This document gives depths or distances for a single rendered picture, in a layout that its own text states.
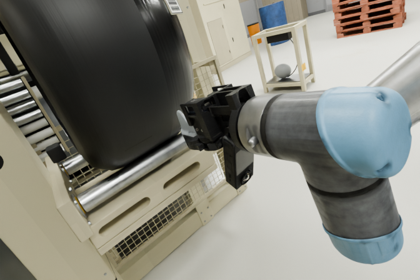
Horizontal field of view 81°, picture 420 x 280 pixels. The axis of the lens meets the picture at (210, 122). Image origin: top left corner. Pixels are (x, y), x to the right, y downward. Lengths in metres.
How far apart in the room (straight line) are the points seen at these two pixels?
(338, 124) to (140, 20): 0.39
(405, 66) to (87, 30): 0.45
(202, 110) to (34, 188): 0.45
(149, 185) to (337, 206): 0.46
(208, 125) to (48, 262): 0.55
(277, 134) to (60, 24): 0.37
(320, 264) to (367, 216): 1.16
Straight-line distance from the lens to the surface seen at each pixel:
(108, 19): 0.48
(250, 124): 0.28
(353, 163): 0.22
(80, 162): 0.89
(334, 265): 1.44
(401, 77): 0.37
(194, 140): 0.40
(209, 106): 0.36
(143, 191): 0.64
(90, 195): 0.63
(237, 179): 0.40
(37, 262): 0.76
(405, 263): 1.48
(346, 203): 0.27
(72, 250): 0.77
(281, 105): 0.26
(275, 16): 6.96
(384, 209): 0.29
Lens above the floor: 1.18
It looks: 22 degrees down
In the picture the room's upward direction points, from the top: 19 degrees counter-clockwise
